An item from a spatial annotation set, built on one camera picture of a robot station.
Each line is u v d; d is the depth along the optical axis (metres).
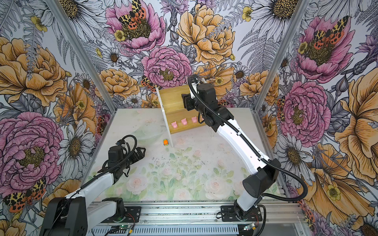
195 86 0.59
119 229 0.73
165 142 0.99
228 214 0.74
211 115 0.50
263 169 0.42
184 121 0.91
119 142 0.79
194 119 0.92
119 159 0.70
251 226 0.71
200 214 0.76
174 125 0.89
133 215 0.73
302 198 0.41
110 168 0.61
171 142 0.93
